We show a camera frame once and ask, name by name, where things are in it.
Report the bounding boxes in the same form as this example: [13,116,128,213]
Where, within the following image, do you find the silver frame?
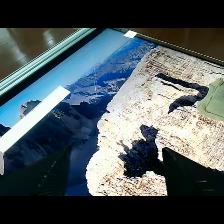
[0,28,98,96]

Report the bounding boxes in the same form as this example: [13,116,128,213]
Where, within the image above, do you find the pale folded garment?
[195,77,224,122]

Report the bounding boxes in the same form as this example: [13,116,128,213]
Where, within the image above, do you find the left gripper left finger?
[0,145,72,197]

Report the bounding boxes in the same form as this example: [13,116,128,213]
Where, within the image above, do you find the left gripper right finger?
[161,146,224,197]

